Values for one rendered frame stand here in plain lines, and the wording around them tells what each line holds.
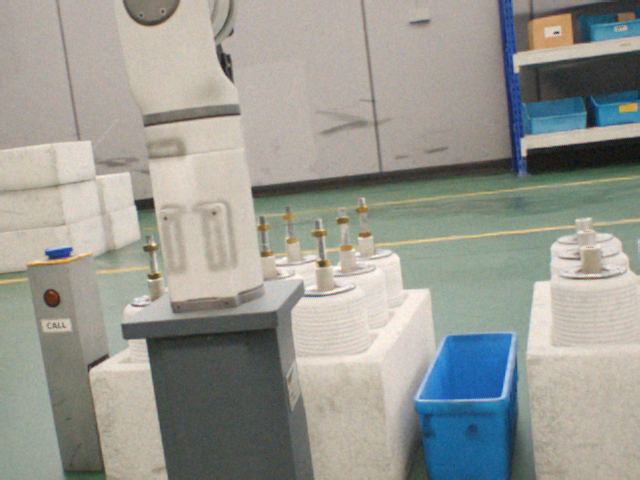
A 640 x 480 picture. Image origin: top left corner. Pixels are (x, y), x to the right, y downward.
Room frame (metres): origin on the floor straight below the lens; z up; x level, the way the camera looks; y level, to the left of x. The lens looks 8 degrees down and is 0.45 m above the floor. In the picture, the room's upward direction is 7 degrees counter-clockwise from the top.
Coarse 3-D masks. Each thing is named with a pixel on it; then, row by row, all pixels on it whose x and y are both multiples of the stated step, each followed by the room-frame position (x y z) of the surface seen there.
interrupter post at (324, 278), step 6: (318, 270) 1.00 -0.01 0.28; (324, 270) 1.00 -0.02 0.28; (330, 270) 1.00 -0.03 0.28; (318, 276) 1.00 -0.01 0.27; (324, 276) 1.00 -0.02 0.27; (330, 276) 1.00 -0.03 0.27; (318, 282) 1.00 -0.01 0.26; (324, 282) 1.00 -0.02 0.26; (330, 282) 1.00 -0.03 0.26; (318, 288) 1.00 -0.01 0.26; (324, 288) 1.00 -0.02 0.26; (330, 288) 1.00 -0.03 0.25
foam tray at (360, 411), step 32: (416, 320) 1.15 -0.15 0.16; (128, 352) 1.10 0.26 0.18; (384, 352) 0.94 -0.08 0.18; (416, 352) 1.12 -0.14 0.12; (96, 384) 1.03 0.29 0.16; (128, 384) 1.01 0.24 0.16; (320, 384) 0.93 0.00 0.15; (352, 384) 0.92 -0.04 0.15; (384, 384) 0.92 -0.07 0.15; (416, 384) 1.10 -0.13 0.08; (96, 416) 1.03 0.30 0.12; (128, 416) 1.02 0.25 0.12; (320, 416) 0.94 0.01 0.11; (352, 416) 0.92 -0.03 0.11; (384, 416) 0.91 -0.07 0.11; (416, 416) 1.08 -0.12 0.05; (128, 448) 1.02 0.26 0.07; (160, 448) 1.00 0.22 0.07; (320, 448) 0.94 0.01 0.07; (352, 448) 0.93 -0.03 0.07; (384, 448) 0.91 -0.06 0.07; (416, 448) 1.05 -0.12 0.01
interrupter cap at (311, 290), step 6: (336, 282) 1.04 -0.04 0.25; (342, 282) 1.03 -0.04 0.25; (348, 282) 1.02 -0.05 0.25; (306, 288) 1.02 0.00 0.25; (312, 288) 1.02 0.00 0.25; (336, 288) 1.01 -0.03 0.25; (342, 288) 0.99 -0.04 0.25; (348, 288) 0.98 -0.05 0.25; (354, 288) 0.99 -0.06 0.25; (306, 294) 0.98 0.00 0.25; (312, 294) 0.97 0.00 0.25; (318, 294) 0.97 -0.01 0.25; (324, 294) 0.97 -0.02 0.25; (330, 294) 0.97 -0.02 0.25; (336, 294) 0.97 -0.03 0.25
